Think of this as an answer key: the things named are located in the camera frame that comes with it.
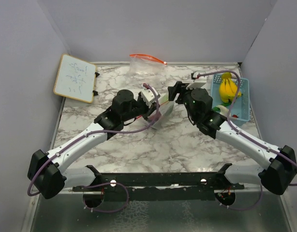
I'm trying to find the white fake mushroom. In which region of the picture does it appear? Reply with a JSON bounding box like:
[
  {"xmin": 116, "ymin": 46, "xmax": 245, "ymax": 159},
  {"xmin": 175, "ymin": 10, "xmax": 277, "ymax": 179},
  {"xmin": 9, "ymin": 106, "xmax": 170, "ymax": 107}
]
[{"xmin": 216, "ymin": 105, "xmax": 229, "ymax": 117}]

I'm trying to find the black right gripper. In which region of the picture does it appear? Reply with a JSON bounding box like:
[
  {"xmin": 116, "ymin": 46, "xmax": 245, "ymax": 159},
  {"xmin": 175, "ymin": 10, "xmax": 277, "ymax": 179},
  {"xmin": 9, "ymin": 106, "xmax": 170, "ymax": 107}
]
[{"xmin": 169, "ymin": 81, "xmax": 200, "ymax": 122}]

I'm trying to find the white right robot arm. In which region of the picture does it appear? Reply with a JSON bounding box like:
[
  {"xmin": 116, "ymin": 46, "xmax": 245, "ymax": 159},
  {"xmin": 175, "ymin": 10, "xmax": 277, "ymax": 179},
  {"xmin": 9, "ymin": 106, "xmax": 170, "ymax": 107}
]
[{"xmin": 168, "ymin": 81, "xmax": 297, "ymax": 195}]

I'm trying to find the green fake vegetable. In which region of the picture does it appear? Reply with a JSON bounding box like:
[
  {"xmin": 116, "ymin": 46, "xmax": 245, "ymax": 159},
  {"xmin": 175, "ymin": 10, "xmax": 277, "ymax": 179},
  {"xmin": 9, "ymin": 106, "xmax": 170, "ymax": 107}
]
[{"xmin": 159, "ymin": 94, "xmax": 168, "ymax": 105}]

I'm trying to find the clear zip top bag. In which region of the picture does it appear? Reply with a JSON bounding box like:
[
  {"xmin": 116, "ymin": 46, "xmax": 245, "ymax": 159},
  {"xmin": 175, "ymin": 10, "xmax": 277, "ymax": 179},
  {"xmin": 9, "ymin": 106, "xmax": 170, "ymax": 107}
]
[
  {"xmin": 151, "ymin": 93, "xmax": 174, "ymax": 130},
  {"xmin": 127, "ymin": 54, "xmax": 168, "ymax": 80}
]

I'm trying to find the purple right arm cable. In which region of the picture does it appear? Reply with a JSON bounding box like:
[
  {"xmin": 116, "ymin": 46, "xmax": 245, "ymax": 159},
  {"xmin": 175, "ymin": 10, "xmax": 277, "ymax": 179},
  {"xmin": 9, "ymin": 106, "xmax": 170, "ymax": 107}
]
[{"xmin": 198, "ymin": 70, "xmax": 297, "ymax": 211}]

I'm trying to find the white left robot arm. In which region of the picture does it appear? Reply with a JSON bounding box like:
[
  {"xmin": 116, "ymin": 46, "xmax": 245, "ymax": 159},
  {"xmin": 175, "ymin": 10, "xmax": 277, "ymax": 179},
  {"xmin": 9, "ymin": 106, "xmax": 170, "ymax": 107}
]
[{"xmin": 27, "ymin": 86, "xmax": 160, "ymax": 199}]

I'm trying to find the light blue plastic basket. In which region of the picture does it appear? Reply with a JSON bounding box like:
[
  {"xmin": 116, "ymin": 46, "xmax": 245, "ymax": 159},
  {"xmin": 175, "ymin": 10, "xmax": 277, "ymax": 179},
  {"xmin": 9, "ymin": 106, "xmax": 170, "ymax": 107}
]
[{"xmin": 210, "ymin": 73, "xmax": 250, "ymax": 127}]

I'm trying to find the small whiteboard with wooden frame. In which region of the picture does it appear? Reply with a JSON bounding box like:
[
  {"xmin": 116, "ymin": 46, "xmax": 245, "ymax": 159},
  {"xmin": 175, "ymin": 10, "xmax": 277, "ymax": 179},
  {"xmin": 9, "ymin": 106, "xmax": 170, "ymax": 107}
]
[{"xmin": 53, "ymin": 54, "xmax": 97, "ymax": 103}]

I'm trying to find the yellow fake banana bunch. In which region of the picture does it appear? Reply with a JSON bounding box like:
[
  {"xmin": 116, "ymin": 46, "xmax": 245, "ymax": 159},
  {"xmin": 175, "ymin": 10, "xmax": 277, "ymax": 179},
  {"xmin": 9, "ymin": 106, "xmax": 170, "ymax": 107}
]
[{"xmin": 219, "ymin": 72, "xmax": 238, "ymax": 103}]

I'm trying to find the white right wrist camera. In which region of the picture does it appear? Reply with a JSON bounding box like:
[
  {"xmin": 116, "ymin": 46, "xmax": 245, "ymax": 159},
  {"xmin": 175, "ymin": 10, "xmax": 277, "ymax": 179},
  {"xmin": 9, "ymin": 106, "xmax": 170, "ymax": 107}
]
[{"xmin": 186, "ymin": 71, "xmax": 207, "ymax": 89}]

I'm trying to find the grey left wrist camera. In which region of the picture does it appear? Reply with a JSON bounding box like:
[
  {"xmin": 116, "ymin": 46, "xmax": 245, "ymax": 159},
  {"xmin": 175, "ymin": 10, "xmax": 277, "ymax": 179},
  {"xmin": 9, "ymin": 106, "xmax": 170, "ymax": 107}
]
[{"xmin": 140, "ymin": 87, "xmax": 160, "ymax": 107}]

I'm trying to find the green fake food in basket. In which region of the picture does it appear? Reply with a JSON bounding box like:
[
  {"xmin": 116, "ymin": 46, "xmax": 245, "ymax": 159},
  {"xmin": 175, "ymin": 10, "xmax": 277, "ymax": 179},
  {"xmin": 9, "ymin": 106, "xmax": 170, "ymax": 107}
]
[{"xmin": 212, "ymin": 102, "xmax": 231, "ymax": 112}]

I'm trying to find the black metal base rail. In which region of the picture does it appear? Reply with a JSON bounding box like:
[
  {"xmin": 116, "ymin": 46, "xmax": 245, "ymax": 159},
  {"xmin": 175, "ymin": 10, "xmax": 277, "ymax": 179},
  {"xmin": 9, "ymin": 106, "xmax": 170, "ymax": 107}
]
[{"xmin": 73, "ymin": 163, "xmax": 244, "ymax": 201}]

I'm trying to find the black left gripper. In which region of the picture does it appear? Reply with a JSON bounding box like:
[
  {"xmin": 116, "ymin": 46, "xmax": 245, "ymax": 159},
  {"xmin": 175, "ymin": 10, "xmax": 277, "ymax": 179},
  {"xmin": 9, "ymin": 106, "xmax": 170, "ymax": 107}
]
[{"xmin": 122, "ymin": 91, "xmax": 160, "ymax": 122}]

